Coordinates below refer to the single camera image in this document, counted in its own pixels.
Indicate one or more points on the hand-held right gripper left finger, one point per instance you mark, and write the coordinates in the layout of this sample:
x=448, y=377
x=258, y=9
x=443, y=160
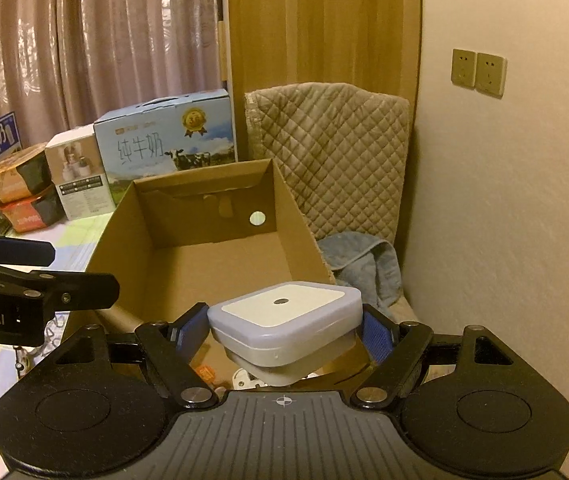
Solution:
x=192, y=331

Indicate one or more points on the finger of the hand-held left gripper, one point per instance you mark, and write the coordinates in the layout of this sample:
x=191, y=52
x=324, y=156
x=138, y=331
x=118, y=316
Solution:
x=22, y=253
x=79, y=287

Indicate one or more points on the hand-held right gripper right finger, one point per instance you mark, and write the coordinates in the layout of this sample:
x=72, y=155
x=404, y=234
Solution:
x=379, y=334

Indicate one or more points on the cardboard box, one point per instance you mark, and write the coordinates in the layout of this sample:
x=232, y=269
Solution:
x=214, y=260

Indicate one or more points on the white square lidded box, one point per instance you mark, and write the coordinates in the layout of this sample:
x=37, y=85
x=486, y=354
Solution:
x=279, y=320

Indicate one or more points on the red label food bowl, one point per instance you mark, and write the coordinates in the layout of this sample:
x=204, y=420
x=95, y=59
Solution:
x=29, y=210

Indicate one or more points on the blue-grey towel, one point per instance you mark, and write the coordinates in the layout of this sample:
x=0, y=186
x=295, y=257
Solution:
x=364, y=270

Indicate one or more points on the orange label food bowl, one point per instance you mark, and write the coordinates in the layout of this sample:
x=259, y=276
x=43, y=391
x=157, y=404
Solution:
x=14, y=172

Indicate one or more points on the white product box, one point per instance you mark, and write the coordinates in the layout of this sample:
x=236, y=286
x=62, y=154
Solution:
x=82, y=180

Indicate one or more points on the cow print milk carton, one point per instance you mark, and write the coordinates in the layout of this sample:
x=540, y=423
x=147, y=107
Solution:
x=164, y=140

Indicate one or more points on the beige quilted chair cover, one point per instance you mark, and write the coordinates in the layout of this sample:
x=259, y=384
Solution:
x=334, y=160

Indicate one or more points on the patterned curtain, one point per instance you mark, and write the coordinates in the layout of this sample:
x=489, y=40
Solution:
x=94, y=35

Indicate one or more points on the wooden door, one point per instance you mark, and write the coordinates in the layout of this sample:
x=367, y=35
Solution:
x=314, y=25

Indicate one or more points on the beige wall socket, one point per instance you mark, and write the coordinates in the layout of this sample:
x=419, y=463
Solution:
x=463, y=67
x=490, y=75

